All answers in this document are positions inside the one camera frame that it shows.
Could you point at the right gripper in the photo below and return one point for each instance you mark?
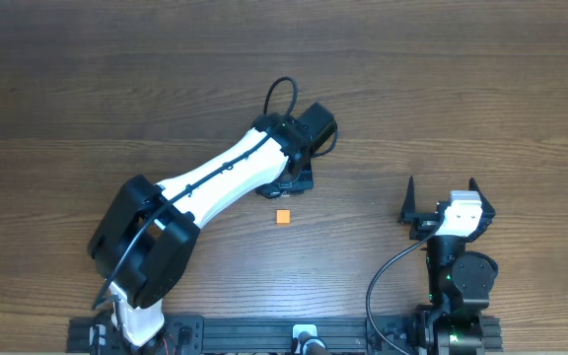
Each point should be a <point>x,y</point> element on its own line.
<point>419,229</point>

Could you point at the mounting rail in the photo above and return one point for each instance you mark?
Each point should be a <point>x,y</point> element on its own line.
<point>249,335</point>

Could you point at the orange cube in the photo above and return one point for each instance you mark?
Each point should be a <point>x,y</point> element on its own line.
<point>283,217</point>

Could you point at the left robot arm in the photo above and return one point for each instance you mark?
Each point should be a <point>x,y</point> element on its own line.
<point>234,172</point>

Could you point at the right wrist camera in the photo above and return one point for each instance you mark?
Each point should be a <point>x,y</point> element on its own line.
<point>461,214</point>

